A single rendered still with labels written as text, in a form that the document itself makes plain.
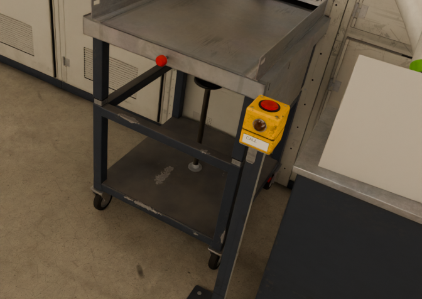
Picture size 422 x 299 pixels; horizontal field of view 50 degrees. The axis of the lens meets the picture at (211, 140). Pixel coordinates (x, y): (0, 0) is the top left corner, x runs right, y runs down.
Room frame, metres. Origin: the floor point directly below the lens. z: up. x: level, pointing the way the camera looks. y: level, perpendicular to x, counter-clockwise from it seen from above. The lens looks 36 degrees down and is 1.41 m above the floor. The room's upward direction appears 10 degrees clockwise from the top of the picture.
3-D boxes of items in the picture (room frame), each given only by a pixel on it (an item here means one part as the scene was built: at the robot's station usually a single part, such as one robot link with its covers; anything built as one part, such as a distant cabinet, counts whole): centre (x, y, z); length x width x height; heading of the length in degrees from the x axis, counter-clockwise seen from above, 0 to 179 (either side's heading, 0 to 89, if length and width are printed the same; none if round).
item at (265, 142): (0.89, -0.11, 0.85); 0.08 x 0.08 x 0.10; 69
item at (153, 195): (1.52, 0.05, 0.46); 0.64 x 0.58 x 0.66; 159
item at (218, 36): (1.52, 0.05, 0.82); 0.68 x 0.62 x 0.06; 159
